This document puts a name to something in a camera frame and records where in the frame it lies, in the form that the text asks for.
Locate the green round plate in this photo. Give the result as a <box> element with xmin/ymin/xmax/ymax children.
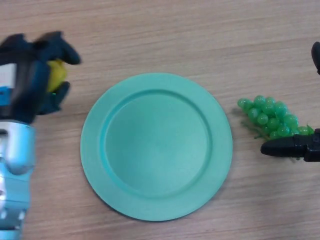
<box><xmin>79</xmin><ymin>72</ymin><xmax>233</xmax><ymax>223</ymax></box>

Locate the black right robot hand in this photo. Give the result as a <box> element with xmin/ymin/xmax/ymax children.
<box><xmin>260</xmin><ymin>41</ymin><xmax>320</xmax><ymax>163</ymax></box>

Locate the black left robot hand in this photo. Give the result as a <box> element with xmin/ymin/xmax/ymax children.
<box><xmin>0</xmin><ymin>31</ymin><xmax>82</xmax><ymax>125</ymax></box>

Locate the green grape bunch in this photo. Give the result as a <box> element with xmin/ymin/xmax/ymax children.
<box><xmin>236</xmin><ymin>95</ymin><xmax>315</xmax><ymax>141</ymax></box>

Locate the yellow starfruit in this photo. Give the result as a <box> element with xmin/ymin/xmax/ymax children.
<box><xmin>46</xmin><ymin>59</ymin><xmax>68</xmax><ymax>94</ymax></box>

